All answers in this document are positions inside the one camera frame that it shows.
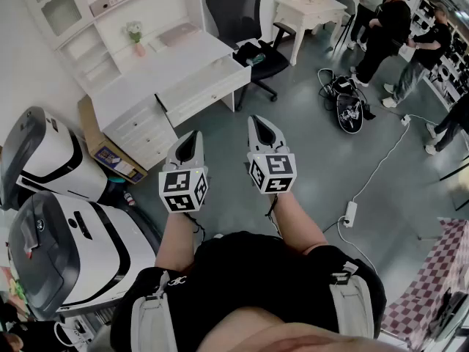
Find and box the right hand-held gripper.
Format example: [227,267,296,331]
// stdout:
[246,114,298,196]

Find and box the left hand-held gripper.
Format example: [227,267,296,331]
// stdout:
[158,131,210,214]

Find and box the person's left forearm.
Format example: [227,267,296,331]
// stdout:
[155,210,201,273]

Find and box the person's right forearm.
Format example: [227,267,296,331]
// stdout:
[269,192,329,257]

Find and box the black cloth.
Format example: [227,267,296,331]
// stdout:
[236,41,272,65]

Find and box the white desk with hutch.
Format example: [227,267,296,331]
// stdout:
[21,0,254,172]

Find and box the cardboard box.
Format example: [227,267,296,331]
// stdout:
[77,94,149,186]

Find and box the pink vase with white flowers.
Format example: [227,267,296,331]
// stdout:
[122,20,147,58]

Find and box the pink laptop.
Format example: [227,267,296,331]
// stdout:
[157,22,203,49]

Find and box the white power strip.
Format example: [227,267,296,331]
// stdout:
[342,200,359,229]

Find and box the black office chair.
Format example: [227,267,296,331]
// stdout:
[204,0,297,112]

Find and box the white dressing table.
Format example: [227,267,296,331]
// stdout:
[273,0,349,67]

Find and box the white and black machine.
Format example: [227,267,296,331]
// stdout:
[7,191,162,322]
[0,106,109,212]

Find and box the person's black shirt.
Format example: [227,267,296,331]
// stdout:
[109,231,388,352]

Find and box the grey chair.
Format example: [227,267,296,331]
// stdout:
[331,0,358,53]

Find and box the grey file binder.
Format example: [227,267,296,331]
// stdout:
[89,0,144,18]

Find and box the person's bare neck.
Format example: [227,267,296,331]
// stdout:
[197,308,407,352]

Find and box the white storage shelving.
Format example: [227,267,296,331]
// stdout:
[399,0,469,111]

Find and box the pink checkered cloth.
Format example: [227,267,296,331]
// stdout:
[380,217,469,352]

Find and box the black device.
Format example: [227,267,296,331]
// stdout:
[428,287,469,340]

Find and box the black bag with cables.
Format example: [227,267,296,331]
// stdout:
[317,67,377,135]

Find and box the white power cable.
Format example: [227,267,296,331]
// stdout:
[351,114,439,203]

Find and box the grey left harness strap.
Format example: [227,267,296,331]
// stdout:
[130,269,179,352]

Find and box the grey harness strap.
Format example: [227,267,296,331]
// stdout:
[130,269,179,352]
[328,260,374,340]

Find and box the grey right harness strap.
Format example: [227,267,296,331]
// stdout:
[328,260,374,340]

